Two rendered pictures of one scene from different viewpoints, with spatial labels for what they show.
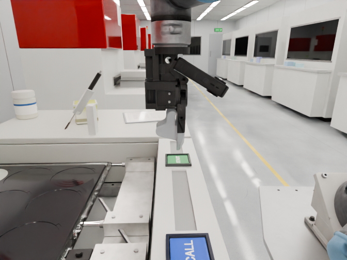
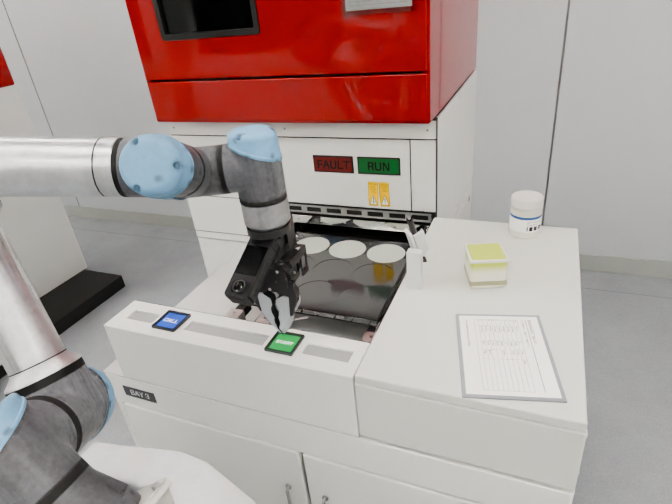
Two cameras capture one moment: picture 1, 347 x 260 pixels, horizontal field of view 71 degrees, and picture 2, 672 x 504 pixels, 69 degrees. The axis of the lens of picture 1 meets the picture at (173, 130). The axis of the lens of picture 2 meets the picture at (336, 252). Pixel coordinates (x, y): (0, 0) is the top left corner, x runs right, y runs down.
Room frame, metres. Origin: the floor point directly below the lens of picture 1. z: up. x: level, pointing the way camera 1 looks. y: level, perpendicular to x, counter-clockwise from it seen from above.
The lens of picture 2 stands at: (0.91, -0.59, 1.53)
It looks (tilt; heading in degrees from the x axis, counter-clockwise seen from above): 29 degrees down; 117
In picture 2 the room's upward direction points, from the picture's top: 6 degrees counter-clockwise
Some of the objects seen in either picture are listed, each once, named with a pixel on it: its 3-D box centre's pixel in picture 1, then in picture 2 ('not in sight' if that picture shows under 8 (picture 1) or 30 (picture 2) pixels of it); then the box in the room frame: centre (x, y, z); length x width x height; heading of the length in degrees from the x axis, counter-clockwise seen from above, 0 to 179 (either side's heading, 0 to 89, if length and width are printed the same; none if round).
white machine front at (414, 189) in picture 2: not in sight; (297, 187); (0.22, 0.57, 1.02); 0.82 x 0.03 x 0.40; 2
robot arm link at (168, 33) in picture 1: (171, 35); (264, 211); (0.49, 0.00, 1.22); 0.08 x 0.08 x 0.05
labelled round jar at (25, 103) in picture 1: (25, 104); (525, 214); (0.85, 0.53, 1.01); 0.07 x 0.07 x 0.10
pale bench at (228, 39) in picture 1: (232, 56); not in sight; (11.63, -2.70, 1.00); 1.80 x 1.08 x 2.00; 2
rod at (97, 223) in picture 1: (93, 224); not in sight; (0.36, 0.14, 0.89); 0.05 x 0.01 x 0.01; 92
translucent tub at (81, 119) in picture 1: (85, 111); (485, 265); (0.80, 0.30, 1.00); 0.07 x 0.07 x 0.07; 20
